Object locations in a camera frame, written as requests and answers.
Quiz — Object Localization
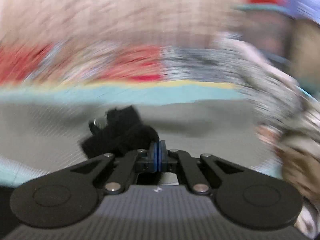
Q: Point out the black pants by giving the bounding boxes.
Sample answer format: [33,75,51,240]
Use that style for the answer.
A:
[80,106,160,159]

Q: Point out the clear tub teal rim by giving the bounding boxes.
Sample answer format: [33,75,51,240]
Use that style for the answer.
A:
[232,4,297,57]

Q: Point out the beige crumpled cloth pile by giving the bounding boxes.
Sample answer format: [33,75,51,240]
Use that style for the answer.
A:
[256,105,320,239]

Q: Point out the grey teal zigzag blanket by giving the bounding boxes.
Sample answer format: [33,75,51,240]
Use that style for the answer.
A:
[0,80,320,190]

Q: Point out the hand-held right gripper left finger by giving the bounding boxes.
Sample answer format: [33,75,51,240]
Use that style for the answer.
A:
[71,141,160,195]

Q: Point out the brown wooden furniture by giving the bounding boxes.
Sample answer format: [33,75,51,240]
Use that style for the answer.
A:
[290,20,320,93]

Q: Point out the beige patterned curtain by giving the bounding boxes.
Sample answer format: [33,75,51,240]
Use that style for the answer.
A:
[0,0,253,49]

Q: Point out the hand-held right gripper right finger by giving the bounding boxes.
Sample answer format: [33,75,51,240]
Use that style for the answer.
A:
[159,140,245,195]

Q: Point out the red patchwork quilt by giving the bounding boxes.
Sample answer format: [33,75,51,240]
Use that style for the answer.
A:
[0,39,308,133]

